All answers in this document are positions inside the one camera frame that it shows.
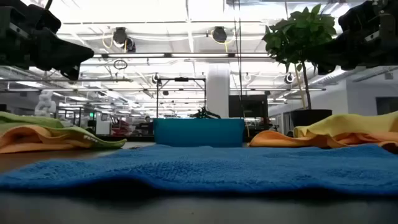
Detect person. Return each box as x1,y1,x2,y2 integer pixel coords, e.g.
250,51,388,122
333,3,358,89
136,115,154,136

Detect white round pillar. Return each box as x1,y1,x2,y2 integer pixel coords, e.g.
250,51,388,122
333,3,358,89
206,63,230,118

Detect green leafy plant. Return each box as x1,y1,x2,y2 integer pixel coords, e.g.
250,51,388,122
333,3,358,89
262,3,337,110

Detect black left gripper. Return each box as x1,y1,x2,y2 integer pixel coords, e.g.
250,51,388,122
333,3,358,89
0,0,95,82

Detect hanging black cable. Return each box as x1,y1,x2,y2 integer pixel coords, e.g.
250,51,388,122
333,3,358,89
232,0,245,125

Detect yellow microfiber towel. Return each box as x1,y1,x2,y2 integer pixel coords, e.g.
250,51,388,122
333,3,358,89
294,111,398,147

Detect hanging wire ring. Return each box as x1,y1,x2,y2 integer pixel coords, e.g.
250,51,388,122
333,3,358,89
113,58,128,70

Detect green microfiber towel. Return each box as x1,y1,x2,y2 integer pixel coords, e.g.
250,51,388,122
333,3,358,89
0,111,127,149

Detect blue microfiber towel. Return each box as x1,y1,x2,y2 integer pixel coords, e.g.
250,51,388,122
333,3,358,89
0,144,398,195

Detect teal plastic bin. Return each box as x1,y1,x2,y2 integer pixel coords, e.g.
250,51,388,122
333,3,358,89
153,118,246,147

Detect red cart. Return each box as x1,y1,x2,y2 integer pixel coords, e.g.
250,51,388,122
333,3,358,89
110,119,131,136

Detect black ceiling cable reel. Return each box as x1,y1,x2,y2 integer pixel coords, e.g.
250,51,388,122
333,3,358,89
211,26,228,44
112,27,137,53

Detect black cabinet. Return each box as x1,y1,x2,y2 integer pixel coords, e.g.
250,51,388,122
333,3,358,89
228,95,269,118

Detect orange microfiber towel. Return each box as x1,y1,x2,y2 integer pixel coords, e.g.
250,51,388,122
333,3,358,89
248,129,398,154
0,125,94,154

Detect black plant pot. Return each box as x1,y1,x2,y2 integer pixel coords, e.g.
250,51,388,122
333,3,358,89
290,108,333,129

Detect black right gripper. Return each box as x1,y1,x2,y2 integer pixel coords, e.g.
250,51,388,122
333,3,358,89
306,0,398,76

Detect black frame rig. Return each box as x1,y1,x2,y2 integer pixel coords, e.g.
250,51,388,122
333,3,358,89
155,77,207,119

